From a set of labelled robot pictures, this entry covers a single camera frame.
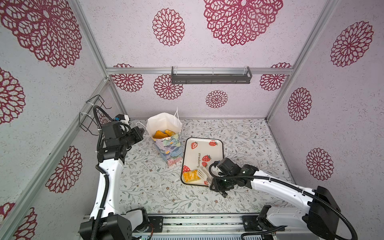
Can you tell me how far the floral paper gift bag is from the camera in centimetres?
81

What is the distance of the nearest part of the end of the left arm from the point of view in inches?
24.5

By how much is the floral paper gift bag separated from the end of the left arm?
0.13 meters
